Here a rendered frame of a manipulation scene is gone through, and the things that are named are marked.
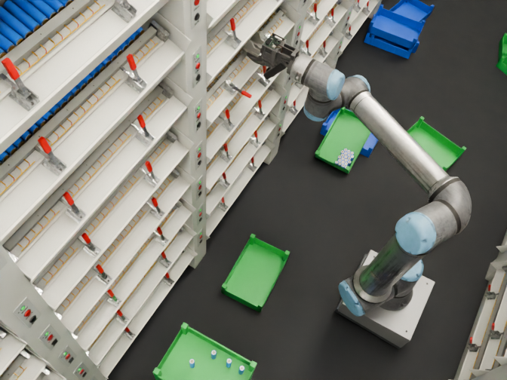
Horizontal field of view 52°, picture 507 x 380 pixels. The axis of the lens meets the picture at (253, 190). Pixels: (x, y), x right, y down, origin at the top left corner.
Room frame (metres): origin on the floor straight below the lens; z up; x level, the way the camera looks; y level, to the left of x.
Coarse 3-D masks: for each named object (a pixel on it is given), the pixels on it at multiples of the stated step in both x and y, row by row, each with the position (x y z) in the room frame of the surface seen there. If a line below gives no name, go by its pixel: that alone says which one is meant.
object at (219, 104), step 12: (276, 12) 1.57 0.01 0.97; (288, 12) 1.57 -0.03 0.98; (276, 24) 1.52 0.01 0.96; (288, 24) 1.54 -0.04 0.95; (276, 36) 1.47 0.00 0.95; (240, 72) 1.26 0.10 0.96; (252, 72) 1.28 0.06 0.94; (240, 84) 1.21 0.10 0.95; (216, 96) 1.13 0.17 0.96; (228, 96) 1.15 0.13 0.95; (216, 108) 1.09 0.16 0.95
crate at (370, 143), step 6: (330, 114) 1.93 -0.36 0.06; (336, 114) 1.98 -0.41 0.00; (330, 120) 1.93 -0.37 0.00; (324, 126) 1.82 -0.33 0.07; (324, 132) 1.82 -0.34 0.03; (372, 138) 1.85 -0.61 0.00; (366, 144) 1.80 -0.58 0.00; (372, 144) 1.80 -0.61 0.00; (366, 150) 1.72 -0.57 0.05; (372, 150) 1.73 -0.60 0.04; (366, 156) 1.71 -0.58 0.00
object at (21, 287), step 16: (0, 272) 0.33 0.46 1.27; (16, 272) 0.35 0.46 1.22; (0, 288) 0.31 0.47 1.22; (16, 288) 0.33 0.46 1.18; (32, 288) 0.36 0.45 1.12; (0, 304) 0.29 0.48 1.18; (16, 304) 0.31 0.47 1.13; (32, 304) 0.34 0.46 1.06; (0, 320) 0.28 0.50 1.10; (16, 320) 0.29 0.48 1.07; (48, 320) 0.34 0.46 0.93; (32, 336) 0.29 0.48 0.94; (64, 336) 0.34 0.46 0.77; (48, 352) 0.29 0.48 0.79; (80, 352) 0.35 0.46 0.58; (64, 368) 0.29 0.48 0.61; (96, 368) 0.36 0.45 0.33
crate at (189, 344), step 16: (176, 336) 0.50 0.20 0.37; (192, 336) 0.52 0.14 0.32; (176, 352) 0.45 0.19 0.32; (192, 352) 0.46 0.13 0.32; (208, 352) 0.47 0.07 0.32; (224, 352) 0.48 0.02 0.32; (160, 368) 0.39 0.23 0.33; (176, 368) 0.40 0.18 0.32; (192, 368) 0.41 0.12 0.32; (208, 368) 0.42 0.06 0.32; (224, 368) 0.42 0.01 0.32
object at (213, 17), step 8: (208, 0) 1.10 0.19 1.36; (216, 0) 1.11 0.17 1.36; (224, 0) 1.12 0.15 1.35; (232, 0) 1.13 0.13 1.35; (208, 8) 1.07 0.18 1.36; (216, 8) 1.08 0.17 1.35; (224, 8) 1.09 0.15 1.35; (208, 16) 1.00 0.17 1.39; (216, 16) 1.06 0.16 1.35; (224, 16) 1.11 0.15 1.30; (208, 24) 1.00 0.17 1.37; (216, 24) 1.07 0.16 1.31
